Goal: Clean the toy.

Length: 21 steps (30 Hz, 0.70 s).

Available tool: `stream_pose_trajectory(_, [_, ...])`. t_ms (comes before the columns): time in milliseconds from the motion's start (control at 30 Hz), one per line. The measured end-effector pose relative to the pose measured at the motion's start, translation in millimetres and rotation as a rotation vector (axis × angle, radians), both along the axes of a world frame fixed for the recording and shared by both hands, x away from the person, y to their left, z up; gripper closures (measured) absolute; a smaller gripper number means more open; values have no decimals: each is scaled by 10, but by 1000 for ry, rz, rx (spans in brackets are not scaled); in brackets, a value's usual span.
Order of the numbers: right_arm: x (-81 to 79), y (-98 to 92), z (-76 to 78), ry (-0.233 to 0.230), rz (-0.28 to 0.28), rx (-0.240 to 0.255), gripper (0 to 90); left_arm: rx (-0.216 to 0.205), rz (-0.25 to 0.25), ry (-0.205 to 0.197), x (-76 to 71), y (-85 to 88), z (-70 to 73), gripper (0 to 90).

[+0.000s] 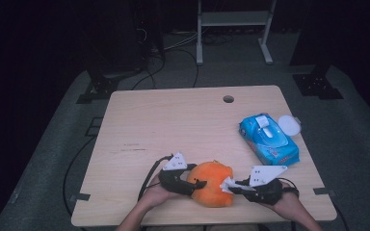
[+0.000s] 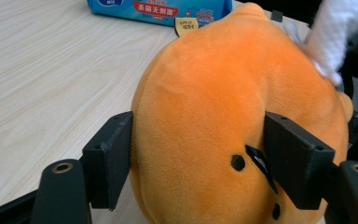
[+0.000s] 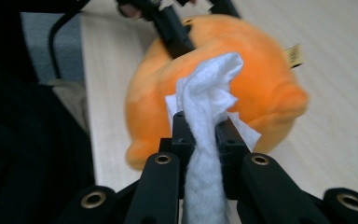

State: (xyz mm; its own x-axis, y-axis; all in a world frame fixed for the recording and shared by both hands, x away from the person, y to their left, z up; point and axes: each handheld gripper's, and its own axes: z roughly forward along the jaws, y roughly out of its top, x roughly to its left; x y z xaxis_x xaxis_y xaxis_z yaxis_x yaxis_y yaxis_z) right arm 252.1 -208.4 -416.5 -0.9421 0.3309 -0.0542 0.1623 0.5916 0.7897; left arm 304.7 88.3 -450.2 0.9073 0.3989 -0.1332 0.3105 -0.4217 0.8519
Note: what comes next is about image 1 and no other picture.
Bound person's left hand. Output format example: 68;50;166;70
139;174;183;210

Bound right hand-held gripper black cable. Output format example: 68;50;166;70
277;177;301;197

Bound orange plush toy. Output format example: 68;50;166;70
186;160;234;209

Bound white wet wipe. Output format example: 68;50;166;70
220;176;256;194

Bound black stand base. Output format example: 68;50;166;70
292;64;345;100
75;68;123;105

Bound blue wet wipes pack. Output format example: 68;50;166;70
238;112;303;167

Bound hand-held gripper black cable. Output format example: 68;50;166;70
277;177;301;197
137;154;174;202

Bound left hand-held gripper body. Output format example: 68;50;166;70
158;151;197;197

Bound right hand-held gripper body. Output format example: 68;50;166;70
244;165;289;207

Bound grey tape piece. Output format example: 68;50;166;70
69;192;92;202
312;187;336;197

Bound white floor cable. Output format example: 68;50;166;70
163;32;200;52

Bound person's right hand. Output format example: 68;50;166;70
269;192;304;222

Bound left hand-held gripper black cable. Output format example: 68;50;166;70
137;154;174;202

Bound black floor cable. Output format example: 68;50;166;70
130;52;167;90
172;47;200;89
62;136;97;218

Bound white metal stand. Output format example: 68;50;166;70
196;0;278;65

